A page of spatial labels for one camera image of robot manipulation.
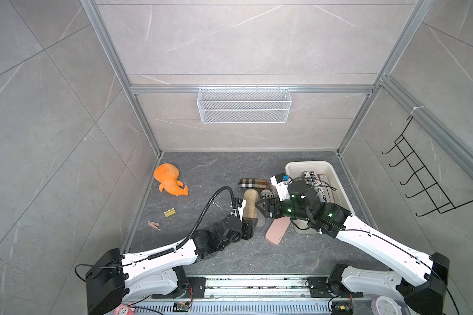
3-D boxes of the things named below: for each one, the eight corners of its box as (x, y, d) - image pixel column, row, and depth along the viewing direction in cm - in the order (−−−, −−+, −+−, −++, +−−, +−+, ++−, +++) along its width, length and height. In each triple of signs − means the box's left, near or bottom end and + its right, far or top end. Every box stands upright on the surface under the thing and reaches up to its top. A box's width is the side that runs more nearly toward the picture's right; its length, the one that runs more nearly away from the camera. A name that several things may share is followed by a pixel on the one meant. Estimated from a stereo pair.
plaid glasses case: (238, 190, 105) (238, 186, 102) (238, 181, 108) (238, 177, 105) (267, 190, 105) (268, 186, 102) (267, 181, 108) (267, 177, 105)
